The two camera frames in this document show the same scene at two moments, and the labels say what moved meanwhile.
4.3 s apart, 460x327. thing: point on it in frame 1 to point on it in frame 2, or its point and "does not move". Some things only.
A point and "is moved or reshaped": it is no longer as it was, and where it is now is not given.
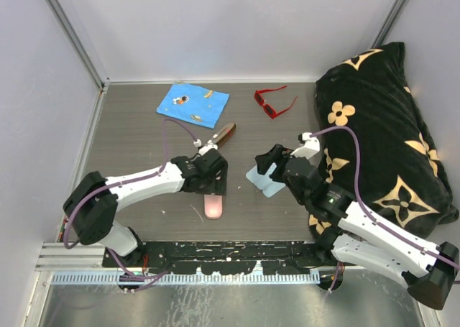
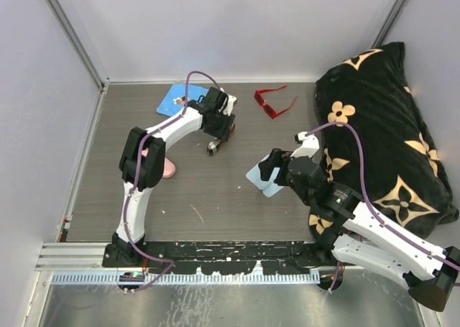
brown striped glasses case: [225, 136] does not move
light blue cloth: [268, 186] does not move
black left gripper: [217, 187] to [223, 133]
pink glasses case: [213, 206] is moved or reshaped
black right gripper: [264, 161] does not move
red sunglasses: [269, 110] does not move
